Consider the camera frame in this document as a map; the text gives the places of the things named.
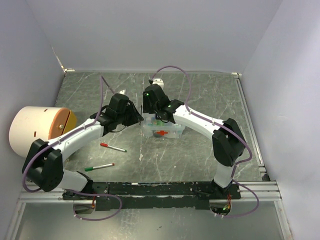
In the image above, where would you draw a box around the green battery pack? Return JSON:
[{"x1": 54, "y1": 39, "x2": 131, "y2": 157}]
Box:
[{"x1": 153, "y1": 120, "x2": 165, "y2": 126}]

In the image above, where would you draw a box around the clear plastic storage box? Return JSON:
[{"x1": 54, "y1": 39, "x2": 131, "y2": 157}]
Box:
[{"x1": 141, "y1": 113, "x2": 186, "y2": 139}]

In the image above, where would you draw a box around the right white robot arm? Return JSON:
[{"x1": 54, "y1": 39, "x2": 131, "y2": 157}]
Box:
[{"x1": 142, "y1": 84, "x2": 248, "y2": 199}]

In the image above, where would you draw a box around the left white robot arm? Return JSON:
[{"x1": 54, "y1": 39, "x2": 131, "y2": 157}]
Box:
[{"x1": 22, "y1": 93, "x2": 144, "y2": 200}]

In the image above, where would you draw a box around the red cross grey disc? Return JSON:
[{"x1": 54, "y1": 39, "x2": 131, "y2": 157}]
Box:
[{"x1": 153, "y1": 130, "x2": 169, "y2": 138}]

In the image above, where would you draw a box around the red cap marker pen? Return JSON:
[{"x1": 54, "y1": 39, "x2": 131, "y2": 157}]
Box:
[{"x1": 100, "y1": 142, "x2": 127, "y2": 153}]

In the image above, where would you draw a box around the green cap marker pen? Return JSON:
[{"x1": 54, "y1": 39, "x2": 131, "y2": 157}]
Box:
[{"x1": 84, "y1": 163, "x2": 115, "y2": 172}]

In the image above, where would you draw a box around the white cylinder drum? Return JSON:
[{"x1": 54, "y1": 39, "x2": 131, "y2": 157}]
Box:
[{"x1": 9, "y1": 106, "x2": 77, "y2": 158}]

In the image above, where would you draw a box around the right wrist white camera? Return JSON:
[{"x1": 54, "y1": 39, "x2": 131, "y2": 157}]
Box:
[{"x1": 148, "y1": 78, "x2": 164, "y2": 89}]

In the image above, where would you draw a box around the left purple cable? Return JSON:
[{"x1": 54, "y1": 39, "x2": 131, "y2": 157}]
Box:
[{"x1": 21, "y1": 75, "x2": 123, "y2": 222}]

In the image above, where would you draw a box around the black mounting base rail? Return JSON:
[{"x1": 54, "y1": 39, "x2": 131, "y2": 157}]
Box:
[{"x1": 62, "y1": 181, "x2": 241, "y2": 211}]

